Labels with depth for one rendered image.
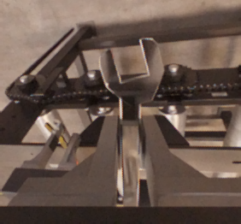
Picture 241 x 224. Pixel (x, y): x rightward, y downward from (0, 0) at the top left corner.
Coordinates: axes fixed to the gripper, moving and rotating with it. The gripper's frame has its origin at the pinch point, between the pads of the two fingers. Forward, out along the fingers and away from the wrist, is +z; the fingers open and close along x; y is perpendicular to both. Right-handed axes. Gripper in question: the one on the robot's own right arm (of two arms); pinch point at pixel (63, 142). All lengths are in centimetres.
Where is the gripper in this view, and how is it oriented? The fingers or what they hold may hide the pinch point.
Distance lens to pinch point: 45.3
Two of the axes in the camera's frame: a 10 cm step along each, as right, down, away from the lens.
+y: -1.6, -7.6, -6.3
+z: 1.4, -6.5, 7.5
